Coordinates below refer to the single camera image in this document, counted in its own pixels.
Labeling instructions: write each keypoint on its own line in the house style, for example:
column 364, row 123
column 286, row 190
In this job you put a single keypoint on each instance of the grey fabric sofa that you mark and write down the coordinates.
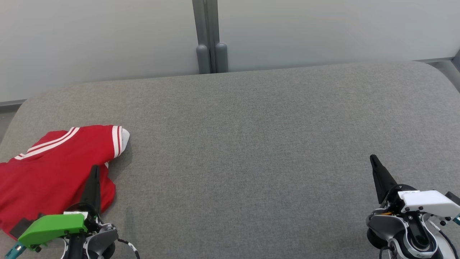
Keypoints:
column 251, row 144

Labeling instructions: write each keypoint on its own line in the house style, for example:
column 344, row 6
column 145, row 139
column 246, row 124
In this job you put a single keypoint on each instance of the grey double partition post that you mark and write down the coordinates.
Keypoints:
column 205, row 21

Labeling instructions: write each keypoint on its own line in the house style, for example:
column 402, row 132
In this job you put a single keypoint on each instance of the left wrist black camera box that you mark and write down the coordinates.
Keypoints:
column 21, row 226

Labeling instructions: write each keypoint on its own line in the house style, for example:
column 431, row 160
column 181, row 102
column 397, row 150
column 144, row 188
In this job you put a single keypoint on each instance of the grey partition base rail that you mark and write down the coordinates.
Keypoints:
column 433, row 60

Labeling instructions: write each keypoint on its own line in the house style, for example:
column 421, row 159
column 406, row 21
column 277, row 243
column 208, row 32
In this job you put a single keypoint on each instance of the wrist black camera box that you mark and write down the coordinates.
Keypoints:
column 21, row 226
column 453, row 198

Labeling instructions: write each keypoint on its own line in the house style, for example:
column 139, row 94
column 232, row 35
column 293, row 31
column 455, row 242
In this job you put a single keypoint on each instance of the grey rounded post foot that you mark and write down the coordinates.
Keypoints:
column 221, row 57
column 203, row 59

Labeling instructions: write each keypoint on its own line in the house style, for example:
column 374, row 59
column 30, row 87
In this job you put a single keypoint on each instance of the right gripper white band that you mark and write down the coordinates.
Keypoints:
column 427, row 201

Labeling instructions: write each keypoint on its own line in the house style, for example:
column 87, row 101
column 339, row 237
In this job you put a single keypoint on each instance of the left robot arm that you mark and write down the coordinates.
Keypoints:
column 100, row 241

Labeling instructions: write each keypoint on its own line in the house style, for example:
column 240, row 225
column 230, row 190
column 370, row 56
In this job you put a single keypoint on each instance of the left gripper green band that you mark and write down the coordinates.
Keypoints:
column 54, row 226

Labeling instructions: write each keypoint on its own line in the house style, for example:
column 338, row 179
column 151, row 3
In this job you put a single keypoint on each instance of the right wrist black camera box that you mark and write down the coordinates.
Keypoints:
column 453, row 198

